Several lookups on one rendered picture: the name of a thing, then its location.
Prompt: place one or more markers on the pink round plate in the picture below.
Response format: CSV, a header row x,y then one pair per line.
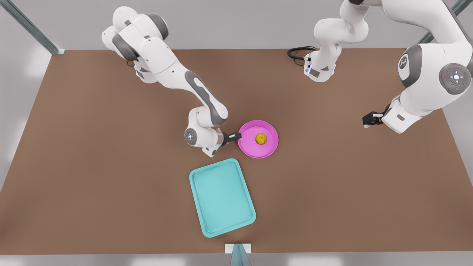
x,y
258,139

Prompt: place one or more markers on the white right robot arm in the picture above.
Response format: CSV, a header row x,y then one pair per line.
x,y
162,62

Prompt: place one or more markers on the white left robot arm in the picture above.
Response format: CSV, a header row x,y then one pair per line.
x,y
425,55

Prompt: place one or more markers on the teal rectangular tray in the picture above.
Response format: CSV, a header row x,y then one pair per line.
x,y
221,197

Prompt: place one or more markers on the orange fruit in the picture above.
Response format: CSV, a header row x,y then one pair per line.
x,y
261,138

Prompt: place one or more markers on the silver frame post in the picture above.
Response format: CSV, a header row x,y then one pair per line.
x,y
31,27
443,22
239,255

